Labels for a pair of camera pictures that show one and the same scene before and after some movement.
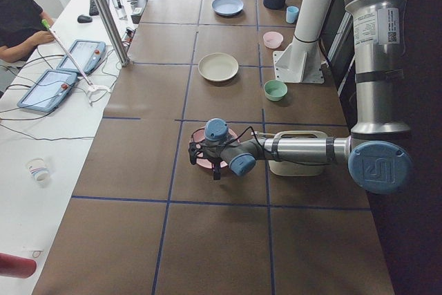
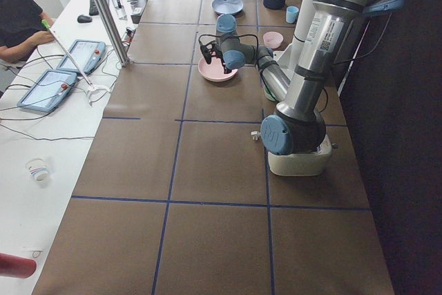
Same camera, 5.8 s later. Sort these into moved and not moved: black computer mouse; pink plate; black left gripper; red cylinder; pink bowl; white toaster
Moved: black left gripper; pink plate
Not moved: pink bowl; black computer mouse; red cylinder; white toaster
